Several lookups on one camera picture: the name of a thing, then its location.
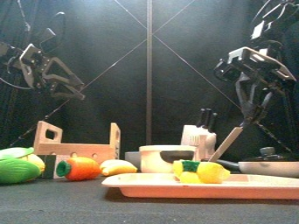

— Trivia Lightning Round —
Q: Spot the toy cleaver with black handle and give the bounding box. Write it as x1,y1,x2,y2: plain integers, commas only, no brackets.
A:
209,112,267,163

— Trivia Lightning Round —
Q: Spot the dark pot lid with knob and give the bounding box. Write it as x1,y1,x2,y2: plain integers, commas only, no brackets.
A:
240,146,299,163

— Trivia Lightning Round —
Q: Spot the white knife block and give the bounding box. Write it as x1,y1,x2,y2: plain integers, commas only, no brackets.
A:
180,124,217,162

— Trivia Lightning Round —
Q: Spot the grey toy frying pan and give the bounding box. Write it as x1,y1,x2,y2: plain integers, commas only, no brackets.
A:
215,158,299,179

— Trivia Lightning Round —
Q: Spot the orange toy carrot, green top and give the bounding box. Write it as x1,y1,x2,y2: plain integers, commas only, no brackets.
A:
54,156,102,182

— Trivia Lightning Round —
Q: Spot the grey toy container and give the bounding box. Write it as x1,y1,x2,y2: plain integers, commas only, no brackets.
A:
124,150,141,171

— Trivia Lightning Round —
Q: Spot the yellow toy banana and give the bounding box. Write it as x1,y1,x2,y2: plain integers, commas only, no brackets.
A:
98,158,138,177

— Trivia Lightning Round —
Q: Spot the toy corn with green husk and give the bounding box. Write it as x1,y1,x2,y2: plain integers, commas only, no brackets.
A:
0,146,46,185

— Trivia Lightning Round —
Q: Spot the white toy pot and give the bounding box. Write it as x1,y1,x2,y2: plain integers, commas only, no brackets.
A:
137,144,199,174

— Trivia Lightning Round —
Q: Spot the pink plastic tray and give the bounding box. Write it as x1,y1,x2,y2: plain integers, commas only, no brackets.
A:
100,172,299,200

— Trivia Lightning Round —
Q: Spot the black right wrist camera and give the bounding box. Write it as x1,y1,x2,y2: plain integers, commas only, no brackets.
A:
212,58,239,83

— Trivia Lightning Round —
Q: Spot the black toy knife handle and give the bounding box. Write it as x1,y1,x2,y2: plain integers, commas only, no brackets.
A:
209,112,219,134
196,108,207,128

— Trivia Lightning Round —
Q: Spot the wooden crate with handle holes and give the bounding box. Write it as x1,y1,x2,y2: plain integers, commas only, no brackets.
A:
32,120,121,165

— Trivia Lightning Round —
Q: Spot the grey vertical frame pole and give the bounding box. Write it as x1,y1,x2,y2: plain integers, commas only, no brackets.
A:
144,0,154,146

